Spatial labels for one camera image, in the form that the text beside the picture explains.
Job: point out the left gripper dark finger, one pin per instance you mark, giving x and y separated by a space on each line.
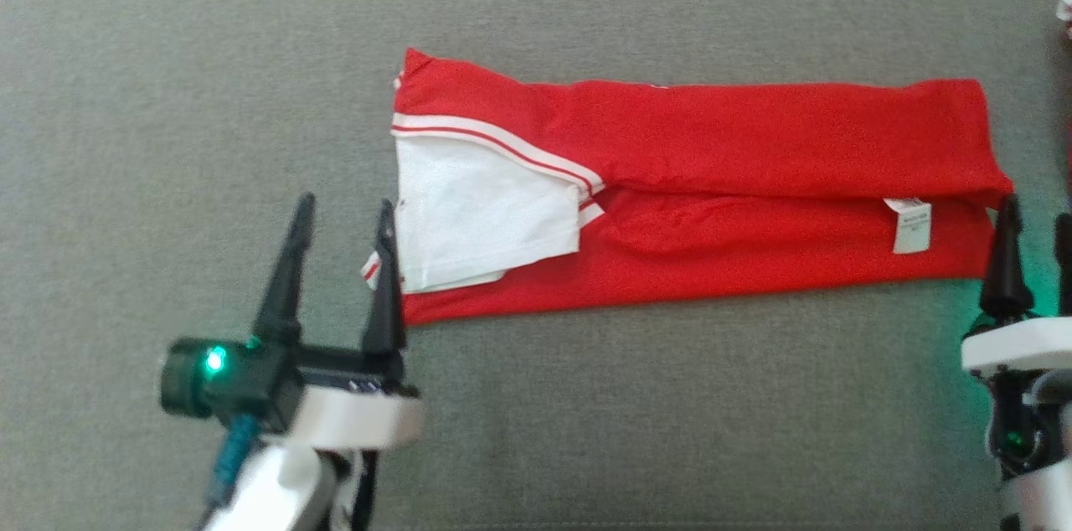
385 292
285 280

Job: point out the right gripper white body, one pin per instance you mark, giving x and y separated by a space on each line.
1017 342

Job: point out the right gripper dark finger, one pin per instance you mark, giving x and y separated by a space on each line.
1064 263
1005 263

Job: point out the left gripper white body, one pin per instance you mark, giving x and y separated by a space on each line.
360 409

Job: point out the red white striped shorts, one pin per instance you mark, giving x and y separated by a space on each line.
1065 12

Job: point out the red white basketball jersey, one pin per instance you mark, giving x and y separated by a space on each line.
712 179

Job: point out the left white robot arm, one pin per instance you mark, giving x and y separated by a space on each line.
276 489

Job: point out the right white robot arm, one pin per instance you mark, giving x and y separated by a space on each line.
1043 502

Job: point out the grey fabric sofa seat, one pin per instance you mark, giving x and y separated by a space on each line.
586 430

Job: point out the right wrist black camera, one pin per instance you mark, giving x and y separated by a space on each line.
1022 422

